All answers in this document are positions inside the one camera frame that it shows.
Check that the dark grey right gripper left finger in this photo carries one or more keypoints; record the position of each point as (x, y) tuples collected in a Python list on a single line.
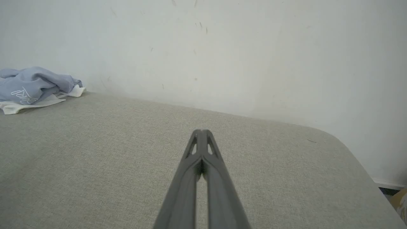
[(182, 190)]

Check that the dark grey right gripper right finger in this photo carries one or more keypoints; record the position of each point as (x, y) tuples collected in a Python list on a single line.
[(221, 194)]

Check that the light blue polo shirt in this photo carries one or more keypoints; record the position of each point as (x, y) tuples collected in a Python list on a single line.
[(31, 84)]

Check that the grey fabric sofa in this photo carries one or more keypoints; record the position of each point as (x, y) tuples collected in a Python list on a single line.
[(95, 159)]

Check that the white baseboard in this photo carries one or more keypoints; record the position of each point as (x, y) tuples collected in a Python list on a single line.
[(389, 184)]

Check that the yellowish object on floor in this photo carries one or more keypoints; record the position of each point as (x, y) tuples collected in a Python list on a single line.
[(401, 203)]

